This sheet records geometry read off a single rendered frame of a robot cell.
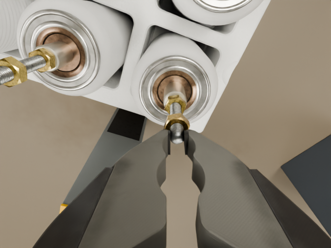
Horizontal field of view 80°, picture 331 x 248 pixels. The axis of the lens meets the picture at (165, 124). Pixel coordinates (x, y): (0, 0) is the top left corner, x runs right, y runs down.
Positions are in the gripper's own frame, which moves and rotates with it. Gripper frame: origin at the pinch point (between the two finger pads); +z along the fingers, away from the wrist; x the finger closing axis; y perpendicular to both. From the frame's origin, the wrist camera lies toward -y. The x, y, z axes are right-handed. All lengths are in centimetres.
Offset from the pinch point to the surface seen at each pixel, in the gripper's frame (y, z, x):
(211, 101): 1.7, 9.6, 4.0
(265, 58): 1.9, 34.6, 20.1
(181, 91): -0.3, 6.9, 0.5
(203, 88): 0.1, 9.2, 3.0
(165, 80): -0.6, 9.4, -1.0
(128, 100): 4.4, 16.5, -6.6
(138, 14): -6.7, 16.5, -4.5
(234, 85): 8.0, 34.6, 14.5
